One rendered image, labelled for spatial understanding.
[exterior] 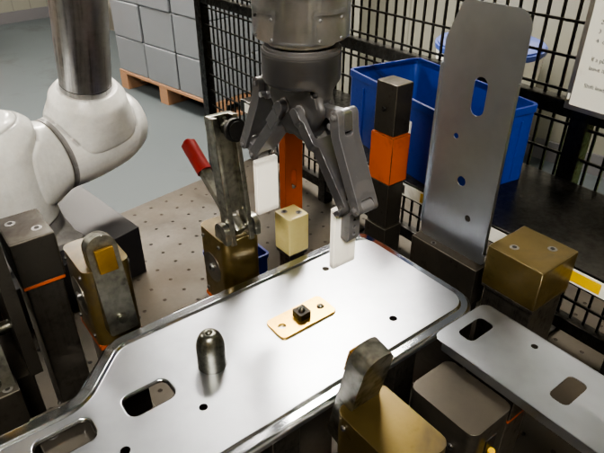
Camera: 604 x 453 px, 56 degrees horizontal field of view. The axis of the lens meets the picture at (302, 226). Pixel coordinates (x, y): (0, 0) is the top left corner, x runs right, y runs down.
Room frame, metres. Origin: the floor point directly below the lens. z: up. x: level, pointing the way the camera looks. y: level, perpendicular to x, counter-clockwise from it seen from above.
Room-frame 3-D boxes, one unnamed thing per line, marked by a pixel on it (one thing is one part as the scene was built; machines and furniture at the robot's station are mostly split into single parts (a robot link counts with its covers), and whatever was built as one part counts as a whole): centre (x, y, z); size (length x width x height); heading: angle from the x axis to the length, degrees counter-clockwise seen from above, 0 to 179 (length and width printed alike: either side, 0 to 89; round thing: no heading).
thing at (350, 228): (0.46, -0.05, 1.18); 0.03 x 0.01 x 0.05; 38
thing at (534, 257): (0.60, -0.30, 0.88); 0.08 x 0.08 x 0.36; 38
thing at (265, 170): (0.59, 0.04, 1.16); 0.03 x 0.01 x 0.07; 128
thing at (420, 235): (0.68, -0.22, 0.85); 0.12 x 0.03 x 0.30; 38
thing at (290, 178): (0.72, 0.02, 0.95); 0.03 x 0.01 x 0.50; 128
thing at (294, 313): (0.53, 0.00, 1.01); 0.08 x 0.04 x 0.01; 128
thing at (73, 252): (0.59, 0.26, 0.88); 0.11 x 0.07 x 0.37; 38
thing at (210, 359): (0.45, 0.10, 1.02); 0.03 x 0.03 x 0.07
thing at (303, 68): (0.53, 0.00, 1.29); 0.08 x 0.07 x 0.09; 38
